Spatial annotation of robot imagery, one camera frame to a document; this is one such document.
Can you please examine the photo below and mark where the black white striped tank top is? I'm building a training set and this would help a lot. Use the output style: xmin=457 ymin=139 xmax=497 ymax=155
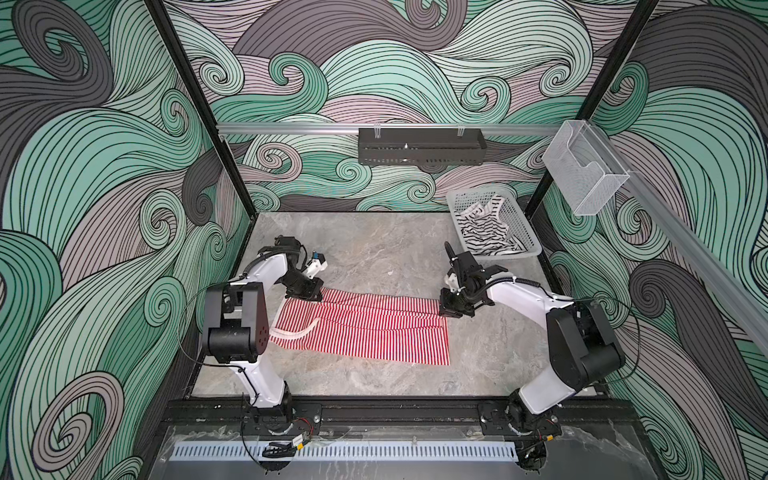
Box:
xmin=454 ymin=195 xmax=526 ymax=256

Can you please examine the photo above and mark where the clear plastic wall bin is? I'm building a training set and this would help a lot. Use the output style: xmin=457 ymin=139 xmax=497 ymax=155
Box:
xmin=542 ymin=120 xmax=629 ymax=216

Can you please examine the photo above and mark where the red white striped tank top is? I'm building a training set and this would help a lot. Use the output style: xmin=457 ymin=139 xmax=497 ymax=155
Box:
xmin=270 ymin=288 xmax=450 ymax=366

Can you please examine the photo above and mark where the white plastic laundry basket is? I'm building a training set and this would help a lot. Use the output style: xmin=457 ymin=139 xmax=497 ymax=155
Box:
xmin=446 ymin=185 xmax=542 ymax=261

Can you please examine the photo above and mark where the black wall mounted tray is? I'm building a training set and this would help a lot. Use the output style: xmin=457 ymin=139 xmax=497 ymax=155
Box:
xmin=357 ymin=127 xmax=488 ymax=168

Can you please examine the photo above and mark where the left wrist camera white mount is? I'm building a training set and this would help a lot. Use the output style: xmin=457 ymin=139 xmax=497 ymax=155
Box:
xmin=302 ymin=252 xmax=328 ymax=279

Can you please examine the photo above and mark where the aluminium wall rail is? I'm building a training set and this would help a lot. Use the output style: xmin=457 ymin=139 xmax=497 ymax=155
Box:
xmin=217 ymin=122 xmax=562 ymax=138

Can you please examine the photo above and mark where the white slotted cable duct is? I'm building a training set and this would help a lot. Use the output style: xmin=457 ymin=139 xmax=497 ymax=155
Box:
xmin=170 ymin=441 xmax=518 ymax=463

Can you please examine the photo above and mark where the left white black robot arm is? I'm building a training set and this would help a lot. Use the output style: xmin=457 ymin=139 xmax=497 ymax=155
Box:
xmin=201 ymin=236 xmax=327 ymax=409

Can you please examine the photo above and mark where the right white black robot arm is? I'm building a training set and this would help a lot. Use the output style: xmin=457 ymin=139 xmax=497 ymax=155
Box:
xmin=439 ymin=242 xmax=626 ymax=424

